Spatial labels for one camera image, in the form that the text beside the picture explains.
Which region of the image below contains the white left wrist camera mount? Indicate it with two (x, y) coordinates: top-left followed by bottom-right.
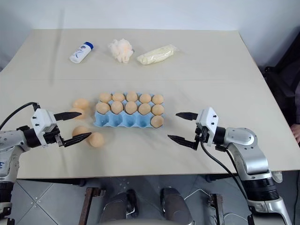
(30, 108), (59, 147)

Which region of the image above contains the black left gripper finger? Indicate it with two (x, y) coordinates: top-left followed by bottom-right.
(62, 132), (92, 148)
(53, 112), (83, 122)

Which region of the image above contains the dark chair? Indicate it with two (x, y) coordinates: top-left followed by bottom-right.
(262, 25), (300, 125)

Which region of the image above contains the dark rounded shape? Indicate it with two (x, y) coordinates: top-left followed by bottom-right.
(160, 187), (195, 225)
(100, 188), (139, 225)

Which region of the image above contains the clear bag of pale noodles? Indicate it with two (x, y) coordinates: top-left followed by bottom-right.
(136, 44), (183, 66)

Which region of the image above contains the white floor cable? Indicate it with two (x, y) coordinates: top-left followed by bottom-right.
(184, 188), (212, 204)

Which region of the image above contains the bystander bare limb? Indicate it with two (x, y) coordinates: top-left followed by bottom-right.
(290, 123), (300, 144)

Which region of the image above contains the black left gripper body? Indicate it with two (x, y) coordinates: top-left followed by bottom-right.
(43, 124), (66, 148)

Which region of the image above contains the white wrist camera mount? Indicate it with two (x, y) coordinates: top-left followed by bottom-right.
(195, 107), (220, 142)
(30, 108), (59, 147)

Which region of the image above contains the light blue egg tray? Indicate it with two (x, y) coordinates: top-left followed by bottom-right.
(93, 92), (165, 129)

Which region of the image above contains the white peach mesh bath sponge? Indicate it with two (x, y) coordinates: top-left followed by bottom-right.
(107, 38), (137, 64)

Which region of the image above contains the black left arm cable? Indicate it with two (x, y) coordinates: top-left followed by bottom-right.
(0, 101), (38, 130)

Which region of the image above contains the rusty metal table leg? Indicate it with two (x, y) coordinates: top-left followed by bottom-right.
(78, 187), (106, 225)
(205, 193), (226, 225)

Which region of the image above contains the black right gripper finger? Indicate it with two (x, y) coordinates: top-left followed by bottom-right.
(175, 112), (200, 121)
(167, 135), (200, 150)

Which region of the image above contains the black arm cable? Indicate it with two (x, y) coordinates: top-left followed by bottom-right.
(0, 101), (38, 130)
(200, 140), (256, 213)

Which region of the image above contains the white bottle with blue cap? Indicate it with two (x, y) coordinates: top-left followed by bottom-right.
(69, 41), (95, 64)

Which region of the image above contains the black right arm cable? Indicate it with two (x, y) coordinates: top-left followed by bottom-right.
(200, 140), (256, 213)

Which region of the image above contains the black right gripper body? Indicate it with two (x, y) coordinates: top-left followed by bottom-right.
(193, 124), (210, 148)

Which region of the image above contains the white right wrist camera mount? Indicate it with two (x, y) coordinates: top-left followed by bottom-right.
(195, 107), (220, 142)

